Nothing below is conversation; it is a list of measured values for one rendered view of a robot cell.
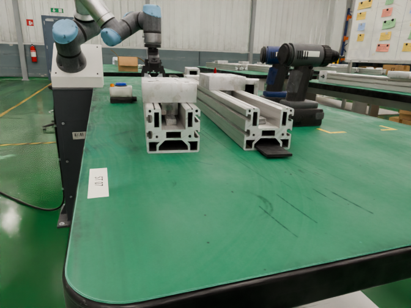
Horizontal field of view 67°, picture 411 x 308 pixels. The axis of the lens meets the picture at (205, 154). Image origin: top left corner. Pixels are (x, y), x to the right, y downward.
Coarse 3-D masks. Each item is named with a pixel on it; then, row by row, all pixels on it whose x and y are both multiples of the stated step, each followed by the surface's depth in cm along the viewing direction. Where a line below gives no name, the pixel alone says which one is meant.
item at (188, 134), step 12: (144, 108) 72; (156, 108) 56; (180, 108) 64; (192, 108) 57; (144, 120) 80; (156, 120) 63; (168, 120) 61; (180, 120) 65; (192, 120) 58; (156, 132) 57; (168, 132) 62; (180, 132) 59; (192, 132) 59; (156, 144) 59; (168, 144) 63; (180, 144) 63; (192, 144) 63
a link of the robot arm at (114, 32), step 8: (80, 0) 122; (88, 0) 121; (96, 0) 122; (88, 8) 123; (96, 8) 122; (104, 8) 124; (96, 16) 124; (104, 16) 124; (112, 16) 125; (104, 24) 125; (112, 24) 125; (120, 24) 127; (128, 24) 129; (104, 32) 124; (112, 32) 124; (120, 32) 127; (128, 32) 130; (104, 40) 128; (112, 40) 125; (120, 40) 128
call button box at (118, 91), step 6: (114, 90) 114; (120, 90) 115; (126, 90) 115; (114, 96) 115; (120, 96) 115; (126, 96) 116; (132, 96) 123; (114, 102) 115; (120, 102) 116; (126, 102) 116
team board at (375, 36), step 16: (368, 0) 368; (384, 0) 348; (400, 0) 330; (352, 16) 392; (368, 16) 370; (384, 16) 349; (400, 16) 331; (352, 32) 394; (368, 32) 371; (384, 32) 350; (400, 32) 332; (352, 48) 396; (368, 48) 373; (384, 48) 352; (400, 48) 333
